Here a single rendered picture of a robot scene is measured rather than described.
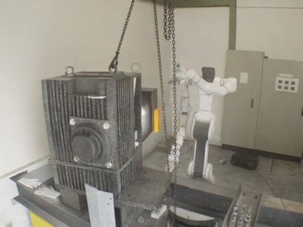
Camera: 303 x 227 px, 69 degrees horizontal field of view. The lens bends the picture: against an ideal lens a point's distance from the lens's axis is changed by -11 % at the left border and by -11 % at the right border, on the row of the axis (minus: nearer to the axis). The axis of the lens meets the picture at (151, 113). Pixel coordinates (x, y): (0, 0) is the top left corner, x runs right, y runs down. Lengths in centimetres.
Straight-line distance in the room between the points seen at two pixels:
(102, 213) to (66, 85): 75
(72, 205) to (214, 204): 116
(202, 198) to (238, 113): 228
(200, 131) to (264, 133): 217
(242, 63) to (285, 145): 151
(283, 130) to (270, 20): 178
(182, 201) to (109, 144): 114
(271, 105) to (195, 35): 179
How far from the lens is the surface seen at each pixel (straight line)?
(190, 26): 457
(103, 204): 138
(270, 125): 419
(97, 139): 135
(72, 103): 143
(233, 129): 429
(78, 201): 180
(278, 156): 446
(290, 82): 404
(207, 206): 223
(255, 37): 428
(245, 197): 205
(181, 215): 243
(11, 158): 244
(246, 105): 415
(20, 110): 239
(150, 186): 166
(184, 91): 232
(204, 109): 223
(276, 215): 214
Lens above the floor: 179
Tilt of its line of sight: 16 degrees down
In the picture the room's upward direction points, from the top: straight up
